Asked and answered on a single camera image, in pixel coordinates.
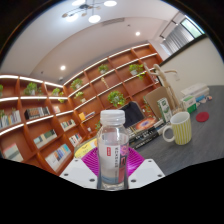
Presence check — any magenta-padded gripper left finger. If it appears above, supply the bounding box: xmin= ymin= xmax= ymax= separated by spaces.
xmin=59 ymin=147 xmax=101 ymax=184

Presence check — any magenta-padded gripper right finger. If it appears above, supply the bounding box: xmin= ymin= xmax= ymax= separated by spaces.
xmin=127 ymin=147 xmax=166 ymax=188

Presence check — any clear plastic water bottle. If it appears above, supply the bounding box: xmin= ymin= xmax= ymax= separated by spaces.
xmin=96 ymin=109 xmax=130 ymax=191

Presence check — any stack of colourful books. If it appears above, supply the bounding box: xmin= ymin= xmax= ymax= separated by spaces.
xmin=73 ymin=137 xmax=99 ymax=159

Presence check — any stack of dark books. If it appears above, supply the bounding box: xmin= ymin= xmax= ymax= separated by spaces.
xmin=126 ymin=117 xmax=168 ymax=149

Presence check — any chair with dark jacket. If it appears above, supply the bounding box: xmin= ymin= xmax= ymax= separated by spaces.
xmin=118 ymin=101 xmax=146 ymax=128

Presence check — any yellow striped mug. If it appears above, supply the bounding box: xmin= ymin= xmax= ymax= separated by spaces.
xmin=162 ymin=111 xmax=193 ymax=146

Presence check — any green and white carton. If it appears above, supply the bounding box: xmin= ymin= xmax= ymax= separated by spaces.
xmin=156 ymin=97 xmax=174 ymax=123

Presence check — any wooden shelf unit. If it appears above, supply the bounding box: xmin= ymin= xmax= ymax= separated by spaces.
xmin=0 ymin=42 xmax=164 ymax=174

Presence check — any small green white box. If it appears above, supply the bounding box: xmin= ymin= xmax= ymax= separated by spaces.
xmin=180 ymin=94 xmax=198 ymax=114

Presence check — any flat round red coaster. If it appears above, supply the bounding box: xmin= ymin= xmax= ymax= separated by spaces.
xmin=195 ymin=111 xmax=210 ymax=123

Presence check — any wooden artist mannequin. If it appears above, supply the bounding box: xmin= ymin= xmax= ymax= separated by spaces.
xmin=143 ymin=63 xmax=183 ymax=113

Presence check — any stack of white boxes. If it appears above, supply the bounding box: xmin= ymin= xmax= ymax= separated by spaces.
xmin=180 ymin=82 xmax=211 ymax=103

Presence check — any grey window curtain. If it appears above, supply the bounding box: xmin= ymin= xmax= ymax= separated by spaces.
xmin=161 ymin=23 xmax=196 ymax=56

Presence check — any group of ceiling lights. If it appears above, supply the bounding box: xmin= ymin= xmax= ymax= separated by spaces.
xmin=61 ymin=0 xmax=118 ymax=24

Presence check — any window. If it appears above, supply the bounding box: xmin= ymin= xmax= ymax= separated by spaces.
xmin=179 ymin=18 xmax=205 ymax=39

